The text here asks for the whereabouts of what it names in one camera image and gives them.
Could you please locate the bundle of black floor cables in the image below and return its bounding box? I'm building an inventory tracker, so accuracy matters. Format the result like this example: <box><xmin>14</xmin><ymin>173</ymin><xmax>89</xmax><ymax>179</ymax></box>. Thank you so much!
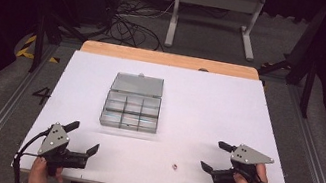
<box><xmin>97</xmin><ymin>0</ymin><xmax>230</xmax><ymax>64</ymax></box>

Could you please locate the black metal stand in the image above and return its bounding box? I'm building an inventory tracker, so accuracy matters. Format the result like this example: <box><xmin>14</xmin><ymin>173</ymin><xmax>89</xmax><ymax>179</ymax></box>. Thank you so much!
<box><xmin>20</xmin><ymin>0</ymin><xmax>95</xmax><ymax>82</ymax></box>
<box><xmin>249</xmin><ymin>0</ymin><xmax>326</xmax><ymax>121</ymax></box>

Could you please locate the white metal stand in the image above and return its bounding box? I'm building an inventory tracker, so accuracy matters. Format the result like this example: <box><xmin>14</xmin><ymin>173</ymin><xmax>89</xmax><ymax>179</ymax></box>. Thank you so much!
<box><xmin>163</xmin><ymin>0</ymin><xmax>268</xmax><ymax>63</ymax></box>

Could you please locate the person's left hand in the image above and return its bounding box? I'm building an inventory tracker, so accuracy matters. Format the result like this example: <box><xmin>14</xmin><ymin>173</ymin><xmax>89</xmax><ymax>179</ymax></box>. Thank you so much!
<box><xmin>26</xmin><ymin>155</ymin><xmax>67</xmax><ymax>183</ymax></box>

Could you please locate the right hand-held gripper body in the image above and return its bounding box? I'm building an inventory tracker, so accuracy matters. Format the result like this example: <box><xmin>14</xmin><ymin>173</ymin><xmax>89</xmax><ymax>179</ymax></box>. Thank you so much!
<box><xmin>209</xmin><ymin>139</ymin><xmax>278</xmax><ymax>183</ymax></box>

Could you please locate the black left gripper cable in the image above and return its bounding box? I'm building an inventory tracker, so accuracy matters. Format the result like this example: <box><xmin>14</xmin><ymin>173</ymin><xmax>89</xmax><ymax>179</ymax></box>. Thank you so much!
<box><xmin>9</xmin><ymin>124</ymin><xmax>51</xmax><ymax>183</ymax></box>

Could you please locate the clear plastic compartment box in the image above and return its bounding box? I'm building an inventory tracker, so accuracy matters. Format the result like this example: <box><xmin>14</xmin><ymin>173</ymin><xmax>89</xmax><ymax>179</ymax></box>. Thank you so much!
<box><xmin>97</xmin><ymin>67</ymin><xmax>167</xmax><ymax>136</ymax></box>

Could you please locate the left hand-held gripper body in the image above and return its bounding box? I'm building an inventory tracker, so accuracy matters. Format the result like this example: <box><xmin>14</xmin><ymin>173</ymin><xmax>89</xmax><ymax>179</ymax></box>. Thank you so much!
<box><xmin>34</xmin><ymin>119</ymin><xmax>94</xmax><ymax>182</ymax></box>

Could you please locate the white table sheet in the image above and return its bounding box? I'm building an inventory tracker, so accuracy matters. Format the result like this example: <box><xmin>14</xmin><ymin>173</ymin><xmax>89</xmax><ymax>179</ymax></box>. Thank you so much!
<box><xmin>10</xmin><ymin>40</ymin><xmax>313</xmax><ymax>183</ymax></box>

